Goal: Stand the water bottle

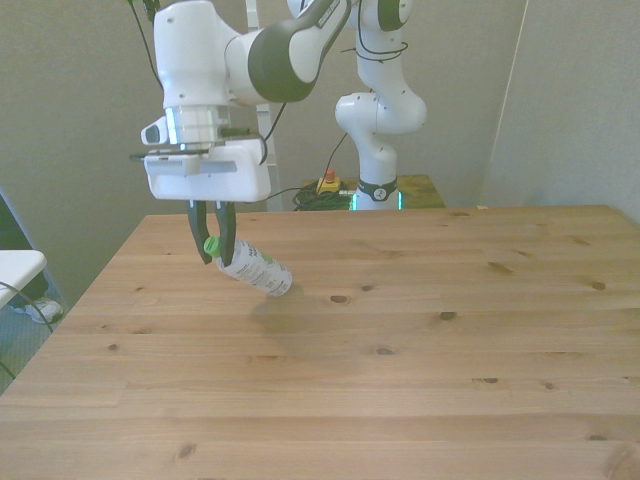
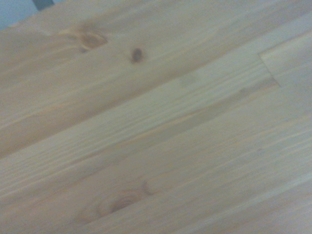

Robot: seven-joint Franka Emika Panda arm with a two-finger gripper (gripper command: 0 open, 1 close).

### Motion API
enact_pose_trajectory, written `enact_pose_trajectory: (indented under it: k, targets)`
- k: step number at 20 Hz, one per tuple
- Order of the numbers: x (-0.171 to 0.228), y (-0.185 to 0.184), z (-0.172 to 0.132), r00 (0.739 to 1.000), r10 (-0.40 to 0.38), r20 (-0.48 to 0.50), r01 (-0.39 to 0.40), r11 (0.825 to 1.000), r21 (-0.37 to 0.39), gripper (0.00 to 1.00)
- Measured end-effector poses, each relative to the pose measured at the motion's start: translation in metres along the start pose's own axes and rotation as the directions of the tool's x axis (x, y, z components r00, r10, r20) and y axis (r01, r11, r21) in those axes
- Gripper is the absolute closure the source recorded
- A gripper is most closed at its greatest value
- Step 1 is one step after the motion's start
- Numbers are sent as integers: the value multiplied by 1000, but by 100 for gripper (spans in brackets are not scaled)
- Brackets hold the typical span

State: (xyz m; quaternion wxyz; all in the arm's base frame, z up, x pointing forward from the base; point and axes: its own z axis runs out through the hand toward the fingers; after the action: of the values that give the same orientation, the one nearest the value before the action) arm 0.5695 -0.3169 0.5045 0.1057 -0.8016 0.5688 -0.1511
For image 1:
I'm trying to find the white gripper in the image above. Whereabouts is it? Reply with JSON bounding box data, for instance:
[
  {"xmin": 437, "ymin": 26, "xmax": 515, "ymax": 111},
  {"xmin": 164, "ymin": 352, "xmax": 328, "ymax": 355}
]
[{"xmin": 143, "ymin": 136, "xmax": 273, "ymax": 268}]

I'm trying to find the clear bottle with green cap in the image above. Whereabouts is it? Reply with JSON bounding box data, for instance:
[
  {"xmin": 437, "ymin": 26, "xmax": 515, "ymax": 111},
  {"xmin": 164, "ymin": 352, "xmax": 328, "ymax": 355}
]
[{"xmin": 202, "ymin": 234, "xmax": 294, "ymax": 299}]

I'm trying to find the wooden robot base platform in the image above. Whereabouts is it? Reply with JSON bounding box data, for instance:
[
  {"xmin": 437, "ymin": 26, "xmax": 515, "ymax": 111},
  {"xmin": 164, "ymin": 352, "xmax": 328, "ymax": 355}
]
[{"xmin": 299, "ymin": 174, "xmax": 446, "ymax": 212}]

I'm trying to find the yellow emergency stop box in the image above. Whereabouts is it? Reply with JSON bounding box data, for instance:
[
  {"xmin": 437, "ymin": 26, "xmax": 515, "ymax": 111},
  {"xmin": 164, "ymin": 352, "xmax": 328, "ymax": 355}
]
[{"xmin": 315, "ymin": 169, "xmax": 343, "ymax": 198}]

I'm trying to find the white sneaker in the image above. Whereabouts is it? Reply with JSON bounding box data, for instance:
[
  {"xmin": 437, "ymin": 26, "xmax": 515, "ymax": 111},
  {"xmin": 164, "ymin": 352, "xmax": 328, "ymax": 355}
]
[{"xmin": 23, "ymin": 296, "xmax": 66, "ymax": 326}]

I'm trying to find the white side table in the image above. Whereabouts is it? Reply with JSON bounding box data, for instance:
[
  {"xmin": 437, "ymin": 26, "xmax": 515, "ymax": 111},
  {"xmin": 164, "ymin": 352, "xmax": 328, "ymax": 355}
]
[{"xmin": 0, "ymin": 248, "xmax": 48, "ymax": 311}]

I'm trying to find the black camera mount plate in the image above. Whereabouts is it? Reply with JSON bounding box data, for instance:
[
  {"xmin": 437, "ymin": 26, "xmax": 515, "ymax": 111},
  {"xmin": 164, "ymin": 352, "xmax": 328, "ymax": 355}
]
[{"xmin": 128, "ymin": 143, "xmax": 212, "ymax": 162}]

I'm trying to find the coiled green cable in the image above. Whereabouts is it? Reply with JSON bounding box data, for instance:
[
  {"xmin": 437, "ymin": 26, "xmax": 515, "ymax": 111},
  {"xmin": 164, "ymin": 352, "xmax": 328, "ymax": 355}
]
[{"xmin": 292, "ymin": 182, "xmax": 359, "ymax": 213}]

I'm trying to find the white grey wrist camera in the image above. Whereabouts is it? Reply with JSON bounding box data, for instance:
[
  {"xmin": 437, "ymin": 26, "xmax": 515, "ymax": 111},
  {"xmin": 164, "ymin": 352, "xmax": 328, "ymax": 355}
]
[{"xmin": 140, "ymin": 115, "xmax": 169, "ymax": 147}]

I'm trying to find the thin black stop button cable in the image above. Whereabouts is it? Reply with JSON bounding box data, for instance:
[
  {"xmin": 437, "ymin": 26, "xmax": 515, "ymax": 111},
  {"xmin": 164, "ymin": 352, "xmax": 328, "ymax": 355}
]
[{"xmin": 319, "ymin": 132, "xmax": 350, "ymax": 174}]

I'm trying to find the black cable by side table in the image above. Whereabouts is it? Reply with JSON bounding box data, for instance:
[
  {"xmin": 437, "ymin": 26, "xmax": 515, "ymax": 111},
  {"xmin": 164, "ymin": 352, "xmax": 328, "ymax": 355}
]
[{"xmin": 0, "ymin": 281, "xmax": 55, "ymax": 382}]

